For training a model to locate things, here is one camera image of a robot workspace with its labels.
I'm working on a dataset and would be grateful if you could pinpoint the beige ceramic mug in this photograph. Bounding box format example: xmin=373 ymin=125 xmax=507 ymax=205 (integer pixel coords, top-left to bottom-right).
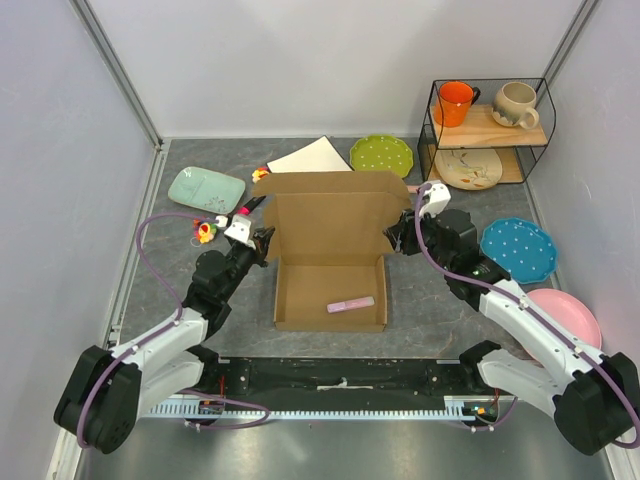
xmin=491 ymin=81 xmax=540 ymax=130

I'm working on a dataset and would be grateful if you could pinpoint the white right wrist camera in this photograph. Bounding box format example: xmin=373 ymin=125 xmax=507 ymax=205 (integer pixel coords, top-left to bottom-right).
xmin=417 ymin=181 xmax=451 ymax=218

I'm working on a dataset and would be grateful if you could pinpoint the blue polka dot plate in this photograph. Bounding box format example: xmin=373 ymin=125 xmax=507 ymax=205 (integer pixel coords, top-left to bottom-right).
xmin=480 ymin=217 xmax=558 ymax=284

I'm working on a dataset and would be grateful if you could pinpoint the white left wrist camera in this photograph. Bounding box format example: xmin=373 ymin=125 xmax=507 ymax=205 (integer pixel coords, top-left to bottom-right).
xmin=224 ymin=214 xmax=255 ymax=249

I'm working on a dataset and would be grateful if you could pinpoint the pink round plate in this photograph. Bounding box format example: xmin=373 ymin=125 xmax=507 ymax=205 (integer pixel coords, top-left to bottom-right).
xmin=526 ymin=288 xmax=602 ymax=349

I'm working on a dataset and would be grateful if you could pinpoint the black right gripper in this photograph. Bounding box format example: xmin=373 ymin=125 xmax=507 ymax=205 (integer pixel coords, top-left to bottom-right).
xmin=382 ymin=203 xmax=454 ymax=271

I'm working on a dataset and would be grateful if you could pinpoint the green polka dot plate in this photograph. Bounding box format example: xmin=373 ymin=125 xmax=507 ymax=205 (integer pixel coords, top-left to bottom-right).
xmin=349 ymin=134 xmax=414 ymax=178

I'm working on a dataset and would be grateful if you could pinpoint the lilac highlighter pen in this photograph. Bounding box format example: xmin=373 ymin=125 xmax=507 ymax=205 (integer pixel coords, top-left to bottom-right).
xmin=327 ymin=296 xmax=375 ymax=314

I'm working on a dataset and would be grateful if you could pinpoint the brown cardboard box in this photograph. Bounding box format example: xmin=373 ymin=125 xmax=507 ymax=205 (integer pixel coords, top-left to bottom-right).
xmin=253 ymin=171 xmax=410 ymax=333

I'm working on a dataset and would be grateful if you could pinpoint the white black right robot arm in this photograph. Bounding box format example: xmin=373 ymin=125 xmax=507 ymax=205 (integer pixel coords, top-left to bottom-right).
xmin=385 ymin=209 xmax=639 ymax=455

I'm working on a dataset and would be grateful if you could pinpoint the pink black highlighter marker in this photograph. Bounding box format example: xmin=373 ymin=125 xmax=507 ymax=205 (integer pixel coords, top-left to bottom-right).
xmin=237 ymin=196 xmax=265 ymax=216

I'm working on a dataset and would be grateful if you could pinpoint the grey slotted cable duct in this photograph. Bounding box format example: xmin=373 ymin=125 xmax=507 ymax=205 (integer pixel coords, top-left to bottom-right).
xmin=143 ymin=396 xmax=475 ymax=421

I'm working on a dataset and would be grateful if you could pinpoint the black wire wooden shelf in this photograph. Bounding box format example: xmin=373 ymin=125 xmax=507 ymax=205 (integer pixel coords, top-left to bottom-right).
xmin=417 ymin=78 xmax=556 ymax=184

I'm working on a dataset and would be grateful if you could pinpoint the colourful flower plush toy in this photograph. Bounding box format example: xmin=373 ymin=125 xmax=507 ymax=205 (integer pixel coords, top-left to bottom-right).
xmin=252 ymin=167 xmax=270 ymax=183

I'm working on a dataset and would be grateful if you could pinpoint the white square plate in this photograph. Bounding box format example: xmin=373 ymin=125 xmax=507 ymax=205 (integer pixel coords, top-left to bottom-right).
xmin=267 ymin=136 xmax=351 ymax=173

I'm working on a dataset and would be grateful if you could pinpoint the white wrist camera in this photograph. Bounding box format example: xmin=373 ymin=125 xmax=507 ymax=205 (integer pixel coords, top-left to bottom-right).
xmin=417 ymin=181 xmax=451 ymax=218
xmin=224 ymin=214 xmax=255 ymax=249

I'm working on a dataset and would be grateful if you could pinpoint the rainbow flower keychain toy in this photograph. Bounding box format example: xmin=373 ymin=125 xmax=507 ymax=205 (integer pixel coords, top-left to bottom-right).
xmin=190 ymin=219 xmax=217 ymax=248

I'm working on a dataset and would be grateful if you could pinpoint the cream floral oval plate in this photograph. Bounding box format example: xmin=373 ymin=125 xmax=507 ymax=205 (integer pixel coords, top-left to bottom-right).
xmin=435 ymin=149 xmax=503 ymax=191

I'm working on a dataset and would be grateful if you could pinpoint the mint green rectangular tray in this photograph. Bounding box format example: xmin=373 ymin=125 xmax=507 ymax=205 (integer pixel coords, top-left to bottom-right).
xmin=168 ymin=166 xmax=246 ymax=215

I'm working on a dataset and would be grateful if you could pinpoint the orange mug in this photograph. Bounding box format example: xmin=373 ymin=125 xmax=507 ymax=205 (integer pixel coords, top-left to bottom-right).
xmin=434 ymin=81 xmax=481 ymax=128

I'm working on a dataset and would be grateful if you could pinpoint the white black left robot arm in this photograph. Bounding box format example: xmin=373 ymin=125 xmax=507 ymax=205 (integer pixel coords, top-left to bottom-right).
xmin=53 ymin=227 xmax=275 ymax=454

